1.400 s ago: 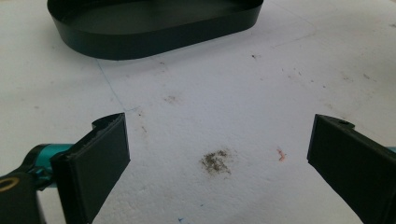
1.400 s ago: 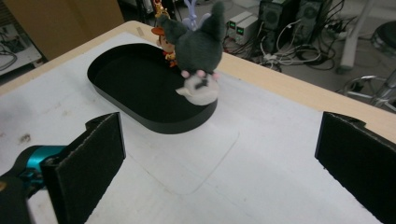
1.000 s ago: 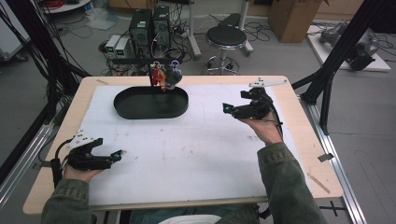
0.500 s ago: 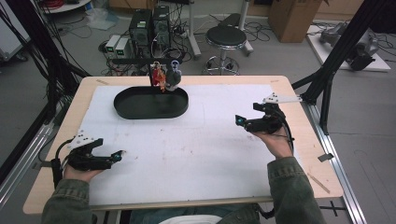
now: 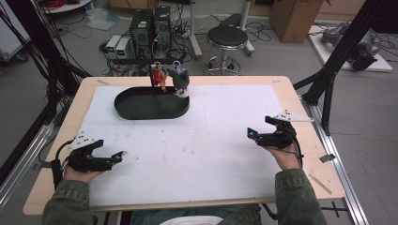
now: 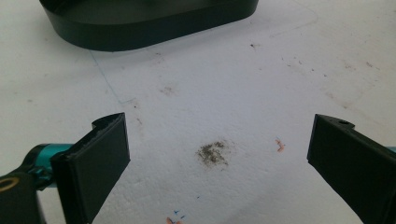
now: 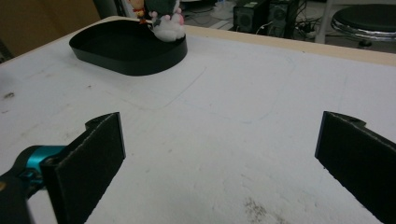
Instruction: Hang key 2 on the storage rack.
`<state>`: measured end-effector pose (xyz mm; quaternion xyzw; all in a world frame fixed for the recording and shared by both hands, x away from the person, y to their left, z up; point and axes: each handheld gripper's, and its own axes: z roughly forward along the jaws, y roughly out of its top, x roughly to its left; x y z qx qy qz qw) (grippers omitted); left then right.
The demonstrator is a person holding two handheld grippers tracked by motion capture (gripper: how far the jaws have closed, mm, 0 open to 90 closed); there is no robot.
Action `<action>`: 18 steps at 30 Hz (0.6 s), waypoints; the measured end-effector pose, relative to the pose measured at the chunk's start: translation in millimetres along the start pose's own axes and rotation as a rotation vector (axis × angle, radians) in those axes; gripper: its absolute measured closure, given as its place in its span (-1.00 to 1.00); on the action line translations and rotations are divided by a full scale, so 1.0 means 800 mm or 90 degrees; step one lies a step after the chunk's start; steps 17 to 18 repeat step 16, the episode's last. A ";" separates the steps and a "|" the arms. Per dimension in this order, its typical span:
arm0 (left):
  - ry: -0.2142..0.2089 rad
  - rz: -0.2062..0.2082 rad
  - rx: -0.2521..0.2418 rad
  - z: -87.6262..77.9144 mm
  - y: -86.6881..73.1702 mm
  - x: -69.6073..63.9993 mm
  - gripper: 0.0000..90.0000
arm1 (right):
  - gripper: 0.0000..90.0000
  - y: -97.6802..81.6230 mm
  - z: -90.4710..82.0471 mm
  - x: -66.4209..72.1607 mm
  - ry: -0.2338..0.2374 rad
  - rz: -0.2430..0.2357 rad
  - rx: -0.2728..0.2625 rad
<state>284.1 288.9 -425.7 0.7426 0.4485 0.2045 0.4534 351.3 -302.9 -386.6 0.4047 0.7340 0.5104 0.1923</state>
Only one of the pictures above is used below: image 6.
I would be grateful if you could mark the black oval tray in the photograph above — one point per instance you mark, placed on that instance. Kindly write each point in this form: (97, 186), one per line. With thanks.
(149, 28)

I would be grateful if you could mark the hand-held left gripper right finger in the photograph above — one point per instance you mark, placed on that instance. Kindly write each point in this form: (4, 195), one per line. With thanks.
(358, 168)

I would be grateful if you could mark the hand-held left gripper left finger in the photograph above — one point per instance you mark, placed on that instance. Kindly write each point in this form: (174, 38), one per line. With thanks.
(93, 168)

